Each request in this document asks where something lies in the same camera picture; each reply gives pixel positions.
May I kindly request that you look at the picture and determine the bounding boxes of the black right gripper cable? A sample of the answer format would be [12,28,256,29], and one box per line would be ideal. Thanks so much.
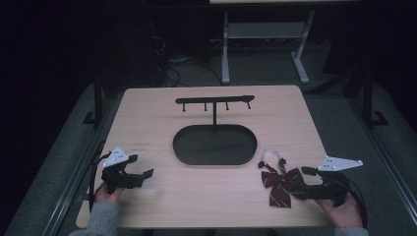
[340,177,369,229]

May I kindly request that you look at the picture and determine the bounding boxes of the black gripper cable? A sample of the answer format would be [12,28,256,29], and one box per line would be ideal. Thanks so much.
[340,177,369,229]
[88,149,112,212]

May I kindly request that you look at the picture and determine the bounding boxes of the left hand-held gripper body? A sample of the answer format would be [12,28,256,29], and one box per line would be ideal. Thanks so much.
[100,146,146,195]

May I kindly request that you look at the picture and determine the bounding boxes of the maroon striped bow tie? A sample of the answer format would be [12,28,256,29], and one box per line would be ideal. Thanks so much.
[258,148,307,209]

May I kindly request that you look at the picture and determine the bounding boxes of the black metal stand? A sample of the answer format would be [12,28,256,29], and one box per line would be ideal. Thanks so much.
[360,67,390,129]
[82,70,106,129]

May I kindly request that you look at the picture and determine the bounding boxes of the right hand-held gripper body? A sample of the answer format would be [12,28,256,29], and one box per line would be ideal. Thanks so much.
[306,155,364,208]

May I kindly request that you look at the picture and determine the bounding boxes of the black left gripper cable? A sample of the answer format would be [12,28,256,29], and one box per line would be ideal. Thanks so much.
[88,149,112,212]

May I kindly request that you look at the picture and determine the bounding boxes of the tangle of floor cables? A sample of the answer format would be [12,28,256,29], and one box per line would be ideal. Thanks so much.
[150,34,224,89]

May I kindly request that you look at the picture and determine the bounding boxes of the white metal table frame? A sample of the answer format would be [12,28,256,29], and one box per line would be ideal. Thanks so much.
[220,9,317,86]

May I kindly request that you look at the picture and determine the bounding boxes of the black hook rack with tray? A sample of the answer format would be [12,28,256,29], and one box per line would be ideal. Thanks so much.
[172,94,259,167]

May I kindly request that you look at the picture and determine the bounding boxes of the person's left hand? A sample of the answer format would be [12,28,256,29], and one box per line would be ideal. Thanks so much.
[94,185,125,205]

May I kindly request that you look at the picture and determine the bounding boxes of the person's right hand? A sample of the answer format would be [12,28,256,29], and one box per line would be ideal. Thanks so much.
[315,192,364,229]

